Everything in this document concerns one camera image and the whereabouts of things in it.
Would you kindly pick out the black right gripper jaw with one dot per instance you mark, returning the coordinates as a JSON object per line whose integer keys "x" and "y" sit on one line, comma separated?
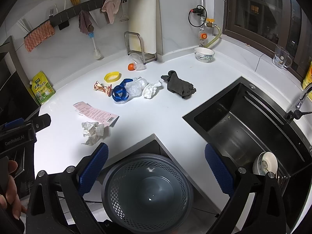
{"x": 39, "y": 123}

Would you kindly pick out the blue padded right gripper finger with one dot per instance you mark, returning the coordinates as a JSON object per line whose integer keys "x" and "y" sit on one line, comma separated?
{"x": 219, "y": 169}
{"x": 90, "y": 167}

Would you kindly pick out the white paper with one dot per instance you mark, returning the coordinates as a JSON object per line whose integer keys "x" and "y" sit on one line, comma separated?
{"x": 94, "y": 132}

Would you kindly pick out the dark grey rag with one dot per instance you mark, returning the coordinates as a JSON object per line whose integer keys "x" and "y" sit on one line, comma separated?
{"x": 178, "y": 86}

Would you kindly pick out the white tissue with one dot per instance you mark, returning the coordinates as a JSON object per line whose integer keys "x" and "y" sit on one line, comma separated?
{"x": 150, "y": 90}

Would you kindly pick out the clear plastic cup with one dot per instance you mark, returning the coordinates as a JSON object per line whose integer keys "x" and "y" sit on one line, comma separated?
{"x": 138, "y": 64}

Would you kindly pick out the black kitchen sink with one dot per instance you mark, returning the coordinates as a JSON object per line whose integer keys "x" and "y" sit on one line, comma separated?
{"x": 241, "y": 122}

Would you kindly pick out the grey perforated trash bin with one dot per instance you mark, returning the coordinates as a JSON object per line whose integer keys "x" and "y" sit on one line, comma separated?
{"x": 147, "y": 193}

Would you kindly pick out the person's left hand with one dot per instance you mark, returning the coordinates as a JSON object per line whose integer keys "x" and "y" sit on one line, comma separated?
{"x": 11, "y": 195}

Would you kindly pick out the yellow green detergent pouch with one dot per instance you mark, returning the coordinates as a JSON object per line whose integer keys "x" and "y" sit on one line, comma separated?
{"x": 41, "y": 88}

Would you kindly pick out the pink printed receipt paper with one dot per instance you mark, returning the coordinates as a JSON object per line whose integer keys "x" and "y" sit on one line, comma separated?
{"x": 95, "y": 114}

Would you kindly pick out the white bowl in sink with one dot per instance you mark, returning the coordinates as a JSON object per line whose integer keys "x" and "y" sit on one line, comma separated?
{"x": 264, "y": 163}

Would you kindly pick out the red white candy wrapper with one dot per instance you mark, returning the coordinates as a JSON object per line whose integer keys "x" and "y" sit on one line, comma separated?
{"x": 106, "y": 89}

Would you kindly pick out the orange striped dish cloth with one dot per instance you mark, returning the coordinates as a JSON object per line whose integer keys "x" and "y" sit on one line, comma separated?
{"x": 38, "y": 35}

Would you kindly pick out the yellow plastic lid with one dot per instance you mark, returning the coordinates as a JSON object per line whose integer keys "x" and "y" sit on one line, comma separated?
{"x": 112, "y": 77}

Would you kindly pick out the white bottle brush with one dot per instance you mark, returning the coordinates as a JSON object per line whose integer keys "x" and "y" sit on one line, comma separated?
{"x": 97, "y": 54}

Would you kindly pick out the chrome faucet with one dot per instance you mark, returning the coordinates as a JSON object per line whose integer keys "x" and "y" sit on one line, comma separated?
{"x": 295, "y": 112}

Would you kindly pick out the crumpled clear plastic bag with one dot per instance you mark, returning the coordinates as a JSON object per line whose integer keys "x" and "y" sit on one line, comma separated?
{"x": 128, "y": 89}

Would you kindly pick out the brown hanging cloth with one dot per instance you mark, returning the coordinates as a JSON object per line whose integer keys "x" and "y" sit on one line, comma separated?
{"x": 85, "y": 24}

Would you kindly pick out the white blue patterned bowl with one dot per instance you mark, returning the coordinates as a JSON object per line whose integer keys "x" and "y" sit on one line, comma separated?
{"x": 204, "y": 55}

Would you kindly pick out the yellow oil bottle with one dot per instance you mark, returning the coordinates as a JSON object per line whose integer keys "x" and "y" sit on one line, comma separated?
{"x": 308, "y": 78}

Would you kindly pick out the metal cutting board rack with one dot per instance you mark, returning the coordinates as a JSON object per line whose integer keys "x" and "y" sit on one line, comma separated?
{"x": 139, "y": 48}

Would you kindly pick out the clear glass mug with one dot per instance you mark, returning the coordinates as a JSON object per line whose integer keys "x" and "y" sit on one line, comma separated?
{"x": 282, "y": 58}

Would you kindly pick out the pink hanging cloth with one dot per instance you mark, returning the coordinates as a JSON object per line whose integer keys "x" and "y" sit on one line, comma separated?
{"x": 111, "y": 8}

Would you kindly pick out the white cutting board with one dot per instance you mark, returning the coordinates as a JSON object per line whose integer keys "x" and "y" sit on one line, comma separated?
{"x": 142, "y": 20}

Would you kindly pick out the gas valve with yellow hose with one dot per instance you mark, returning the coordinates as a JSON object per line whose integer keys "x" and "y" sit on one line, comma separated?
{"x": 205, "y": 24}

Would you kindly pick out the black wall rail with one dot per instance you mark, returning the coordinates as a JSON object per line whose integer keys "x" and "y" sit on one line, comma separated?
{"x": 70, "y": 13}

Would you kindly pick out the dark window frame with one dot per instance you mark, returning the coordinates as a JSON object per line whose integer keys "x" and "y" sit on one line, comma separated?
{"x": 266, "y": 24}

